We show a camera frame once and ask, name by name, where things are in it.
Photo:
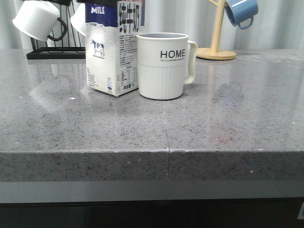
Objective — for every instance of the whole milk carton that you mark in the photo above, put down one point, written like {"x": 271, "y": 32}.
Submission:
{"x": 111, "y": 46}

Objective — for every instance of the cream HOME mug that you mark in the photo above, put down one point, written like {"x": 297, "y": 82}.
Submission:
{"x": 166, "y": 62}

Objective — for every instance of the wooden mug tree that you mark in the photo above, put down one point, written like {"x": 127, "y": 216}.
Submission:
{"x": 214, "y": 52}

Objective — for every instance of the white enamel mug right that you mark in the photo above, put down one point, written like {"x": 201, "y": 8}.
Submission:
{"x": 78, "y": 19}

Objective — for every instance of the white enamel mug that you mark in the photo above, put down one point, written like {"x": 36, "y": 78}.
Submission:
{"x": 78, "y": 19}
{"x": 37, "y": 18}

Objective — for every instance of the blue enamel mug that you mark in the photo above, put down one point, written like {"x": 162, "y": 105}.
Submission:
{"x": 241, "y": 12}

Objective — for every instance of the white enamel mug left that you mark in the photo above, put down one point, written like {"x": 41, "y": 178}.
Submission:
{"x": 37, "y": 18}

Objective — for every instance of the pale curtain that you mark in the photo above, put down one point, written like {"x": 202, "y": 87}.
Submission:
{"x": 278, "y": 24}

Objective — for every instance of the black wire mug rack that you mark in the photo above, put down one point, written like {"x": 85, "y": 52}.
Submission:
{"x": 72, "y": 46}

